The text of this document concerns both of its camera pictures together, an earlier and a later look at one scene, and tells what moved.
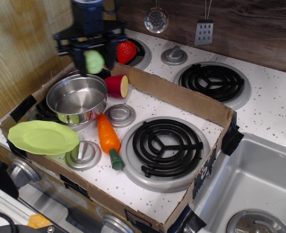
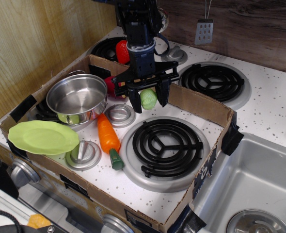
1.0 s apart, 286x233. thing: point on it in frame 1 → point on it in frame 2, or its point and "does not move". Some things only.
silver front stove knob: (84, 157) does not move
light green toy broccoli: (95, 61) → (149, 98)
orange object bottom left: (38, 221) does not move
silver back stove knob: (175, 56) does not move
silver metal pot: (75, 99) does not move
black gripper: (89, 28) → (143, 72)
